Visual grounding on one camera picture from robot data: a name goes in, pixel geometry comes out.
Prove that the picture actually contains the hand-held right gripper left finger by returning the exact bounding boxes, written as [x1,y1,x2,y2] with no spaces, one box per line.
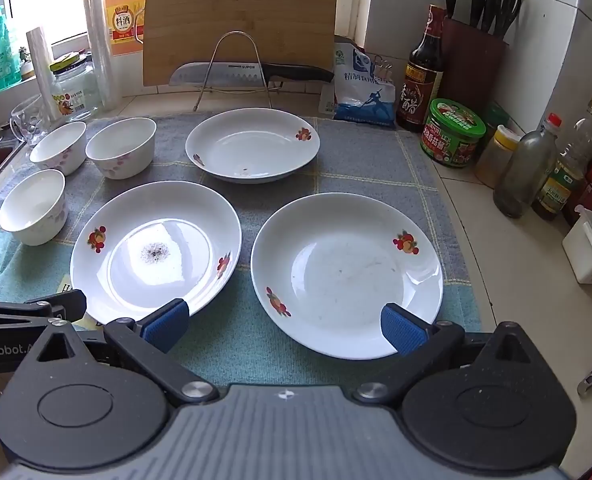
[36,299,220,407]

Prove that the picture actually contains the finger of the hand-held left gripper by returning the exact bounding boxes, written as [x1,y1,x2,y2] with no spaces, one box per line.
[0,288,88,331]

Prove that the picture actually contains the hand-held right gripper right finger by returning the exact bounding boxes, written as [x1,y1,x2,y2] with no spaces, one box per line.
[353,302,533,405]

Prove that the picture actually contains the white floral bowl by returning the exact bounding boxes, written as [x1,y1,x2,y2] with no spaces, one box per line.
[85,117,157,181]
[28,121,88,177]
[0,169,68,247]

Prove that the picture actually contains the white floral bowls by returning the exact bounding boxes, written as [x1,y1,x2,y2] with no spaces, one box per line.
[70,181,243,326]

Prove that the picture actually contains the white fruit-print plate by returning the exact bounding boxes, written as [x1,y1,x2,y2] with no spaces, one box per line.
[250,192,444,361]
[185,107,322,184]

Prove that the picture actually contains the grey green checked cloth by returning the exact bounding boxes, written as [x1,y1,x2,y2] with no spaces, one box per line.
[0,115,482,391]

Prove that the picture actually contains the clear glass mug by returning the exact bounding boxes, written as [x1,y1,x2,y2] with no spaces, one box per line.
[10,94,52,148]

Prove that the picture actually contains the yellow-lidded spice jar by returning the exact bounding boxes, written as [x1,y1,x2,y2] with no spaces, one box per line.
[474,125,524,188]

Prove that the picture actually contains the red-capped glass bottle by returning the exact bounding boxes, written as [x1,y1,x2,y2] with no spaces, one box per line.
[493,112,563,218]

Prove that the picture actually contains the green-lidded sauce jar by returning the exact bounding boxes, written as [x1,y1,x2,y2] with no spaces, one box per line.
[420,98,487,168]

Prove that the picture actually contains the green-lidded glass jar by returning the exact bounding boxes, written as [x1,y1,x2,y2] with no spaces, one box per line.
[50,55,104,122]

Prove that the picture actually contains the white plastic box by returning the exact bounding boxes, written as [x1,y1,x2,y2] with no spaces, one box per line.
[562,205,592,286]

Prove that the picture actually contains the yellow-capped plastic oil bottle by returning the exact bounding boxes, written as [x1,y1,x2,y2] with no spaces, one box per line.
[532,95,592,222]

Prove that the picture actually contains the small potted plant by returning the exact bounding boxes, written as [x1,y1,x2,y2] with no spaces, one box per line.
[18,46,36,80]

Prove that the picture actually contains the short clear plastic roll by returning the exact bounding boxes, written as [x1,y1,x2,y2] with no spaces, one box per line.
[26,30,57,121]

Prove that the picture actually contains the dark green jar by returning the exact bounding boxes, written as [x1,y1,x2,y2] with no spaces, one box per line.
[481,102,511,136]

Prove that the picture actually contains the white blue salt bag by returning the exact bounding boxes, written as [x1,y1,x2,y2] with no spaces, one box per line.
[318,35,397,128]

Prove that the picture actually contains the dark vinegar bottle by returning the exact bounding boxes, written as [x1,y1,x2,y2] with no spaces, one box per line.
[396,4,447,133]

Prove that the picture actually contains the tall clear plastic roll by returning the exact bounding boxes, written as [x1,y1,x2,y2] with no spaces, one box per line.
[82,0,122,111]

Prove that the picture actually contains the dark red knife block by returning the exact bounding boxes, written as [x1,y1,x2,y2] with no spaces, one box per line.
[438,16,509,116]

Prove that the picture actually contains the yellow cooking wine bottle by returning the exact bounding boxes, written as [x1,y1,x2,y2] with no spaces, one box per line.
[104,0,149,56]

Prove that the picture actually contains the bamboo cutting board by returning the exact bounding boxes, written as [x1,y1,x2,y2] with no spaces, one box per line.
[142,0,339,88]

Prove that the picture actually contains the black kitchen scissors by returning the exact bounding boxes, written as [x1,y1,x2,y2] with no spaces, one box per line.
[493,0,523,38]

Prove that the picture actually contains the black-handled kitchen knife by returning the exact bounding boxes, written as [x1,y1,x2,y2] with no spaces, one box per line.
[168,61,336,87]

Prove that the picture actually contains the metal wire rack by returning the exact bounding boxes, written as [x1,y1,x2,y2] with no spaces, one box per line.
[193,31,284,112]

